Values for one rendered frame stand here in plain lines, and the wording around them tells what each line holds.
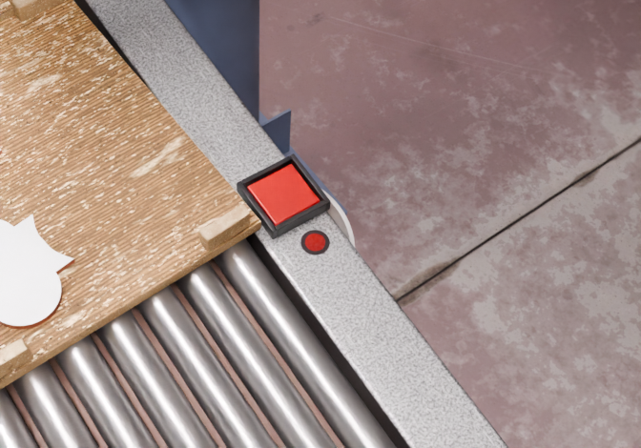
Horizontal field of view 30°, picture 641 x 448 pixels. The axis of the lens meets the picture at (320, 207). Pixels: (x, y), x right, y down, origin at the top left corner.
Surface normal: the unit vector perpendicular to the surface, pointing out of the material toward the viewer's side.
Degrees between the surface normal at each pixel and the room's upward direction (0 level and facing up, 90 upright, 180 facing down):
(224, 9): 90
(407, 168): 0
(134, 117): 0
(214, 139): 0
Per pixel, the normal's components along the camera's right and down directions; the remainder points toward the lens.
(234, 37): 0.53, 0.73
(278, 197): 0.05, -0.53
